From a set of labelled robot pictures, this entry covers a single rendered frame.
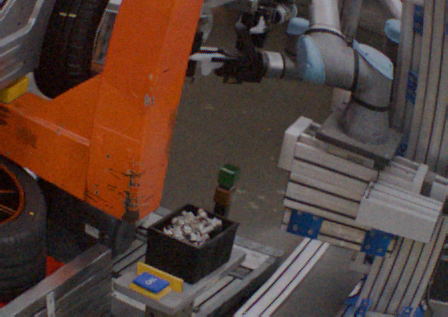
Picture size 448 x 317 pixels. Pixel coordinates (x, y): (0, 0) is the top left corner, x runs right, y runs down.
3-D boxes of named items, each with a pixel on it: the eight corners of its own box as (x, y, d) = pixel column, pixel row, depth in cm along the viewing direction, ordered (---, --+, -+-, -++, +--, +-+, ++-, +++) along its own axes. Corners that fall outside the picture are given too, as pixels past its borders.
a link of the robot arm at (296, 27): (323, 23, 313) (319, 54, 317) (287, 14, 311) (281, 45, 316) (328, 30, 306) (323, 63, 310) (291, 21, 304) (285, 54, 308)
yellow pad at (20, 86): (3, 82, 303) (5, 68, 301) (27, 92, 299) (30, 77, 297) (-17, 94, 291) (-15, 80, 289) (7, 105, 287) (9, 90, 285)
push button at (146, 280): (143, 277, 264) (144, 270, 263) (169, 288, 261) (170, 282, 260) (131, 286, 258) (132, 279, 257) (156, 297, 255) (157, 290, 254)
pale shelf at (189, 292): (185, 239, 297) (186, 229, 296) (245, 261, 291) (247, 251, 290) (112, 289, 260) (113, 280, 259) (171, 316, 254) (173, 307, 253)
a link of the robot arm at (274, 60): (284, 58, 308) (273, 48, 315) (269, 56, 306) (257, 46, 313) (280, 83, 311) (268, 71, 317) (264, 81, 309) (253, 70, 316)
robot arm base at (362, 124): (392, 133, 283) (397, 100, 279) (382, 150, 270) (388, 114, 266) (346, 114, 287) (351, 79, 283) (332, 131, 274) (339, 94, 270)
